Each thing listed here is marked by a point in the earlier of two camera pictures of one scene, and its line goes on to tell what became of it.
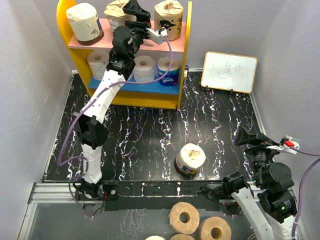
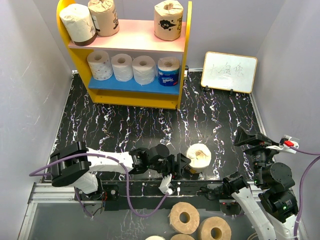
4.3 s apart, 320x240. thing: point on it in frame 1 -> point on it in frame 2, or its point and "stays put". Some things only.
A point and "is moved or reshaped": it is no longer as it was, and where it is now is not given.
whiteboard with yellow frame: x=229 y=72 stays put
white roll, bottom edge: x=155 y=237 stays put
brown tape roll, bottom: x=182 y=236 stays put
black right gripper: x=260 y=141 stays put
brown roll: x=116 y=16 -> x=105 y=17
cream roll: x=86 y=27 is moved or reshaped
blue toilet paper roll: x=169 y=68 stays put
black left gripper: x=142 y=20 -> x=177 y=166
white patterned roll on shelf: x=97 y=61 stays put
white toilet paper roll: x=144 y=69 stays put
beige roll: x=189 y=159 is moved or reshaped
